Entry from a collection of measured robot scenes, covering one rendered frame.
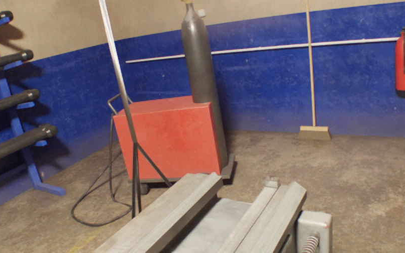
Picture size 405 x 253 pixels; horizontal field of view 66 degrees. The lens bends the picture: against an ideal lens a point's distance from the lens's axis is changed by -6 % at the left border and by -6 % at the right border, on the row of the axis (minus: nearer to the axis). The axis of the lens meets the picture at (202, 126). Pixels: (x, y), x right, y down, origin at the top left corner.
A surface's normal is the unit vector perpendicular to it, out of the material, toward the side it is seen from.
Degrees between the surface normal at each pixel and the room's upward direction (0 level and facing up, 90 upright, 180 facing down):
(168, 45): 90
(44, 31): 90
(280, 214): 36
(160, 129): 90
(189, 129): 90
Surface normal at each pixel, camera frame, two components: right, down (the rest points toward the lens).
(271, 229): 0.36, -0.73
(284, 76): -0.51, 0.36
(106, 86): 0.84, 0.04
